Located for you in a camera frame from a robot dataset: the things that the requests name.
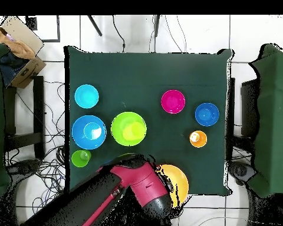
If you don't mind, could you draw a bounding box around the large yellow-orange bowl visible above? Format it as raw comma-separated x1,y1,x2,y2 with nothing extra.
156,164,190,208

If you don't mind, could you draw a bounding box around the black tripod leg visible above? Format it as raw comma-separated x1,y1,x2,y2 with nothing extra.
153,15,161,38
87,15,103,37

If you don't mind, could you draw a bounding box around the yellow cup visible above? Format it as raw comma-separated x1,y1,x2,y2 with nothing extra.
121,121,144,140

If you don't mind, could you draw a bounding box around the tangle of floor cables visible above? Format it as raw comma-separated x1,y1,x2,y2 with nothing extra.
4,79,69,215

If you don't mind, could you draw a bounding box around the pink bowl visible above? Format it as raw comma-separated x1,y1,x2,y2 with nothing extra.
160,89,186,115

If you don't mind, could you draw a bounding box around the small dark blue bowl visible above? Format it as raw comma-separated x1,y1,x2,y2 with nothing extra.
195,102,221,127

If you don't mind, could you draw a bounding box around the dark green tablecloth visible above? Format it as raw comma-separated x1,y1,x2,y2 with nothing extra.
64,45,234,196

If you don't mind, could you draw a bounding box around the cardboard box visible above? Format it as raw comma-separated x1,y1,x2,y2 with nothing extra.
0,15,47,89

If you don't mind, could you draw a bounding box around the brown cloth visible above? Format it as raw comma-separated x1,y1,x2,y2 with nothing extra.
0,24,36,59

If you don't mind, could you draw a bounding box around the green cup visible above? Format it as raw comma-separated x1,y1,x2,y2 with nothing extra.
71,149,93,168

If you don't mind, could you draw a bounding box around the dark blue cloth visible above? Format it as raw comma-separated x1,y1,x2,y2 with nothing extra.
0,52,30,87

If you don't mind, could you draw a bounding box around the small light blue bowl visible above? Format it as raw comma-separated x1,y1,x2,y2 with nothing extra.
74,84,100,109

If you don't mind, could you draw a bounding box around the large blue bowl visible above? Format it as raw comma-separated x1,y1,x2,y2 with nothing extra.
71,114,107,151

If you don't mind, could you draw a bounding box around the black chair base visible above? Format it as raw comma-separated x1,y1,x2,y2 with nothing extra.
6,158,42,180

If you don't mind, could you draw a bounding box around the orange cup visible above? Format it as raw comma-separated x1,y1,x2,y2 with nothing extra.
189,130,208,148

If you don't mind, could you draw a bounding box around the black metal frame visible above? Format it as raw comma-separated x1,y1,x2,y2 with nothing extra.
25,15,61,43

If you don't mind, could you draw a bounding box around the green bowl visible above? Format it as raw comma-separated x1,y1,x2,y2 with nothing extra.
110,111,147,147

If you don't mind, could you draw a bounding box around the black stool frame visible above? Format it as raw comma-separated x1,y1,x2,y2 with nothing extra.
3,75,45,161

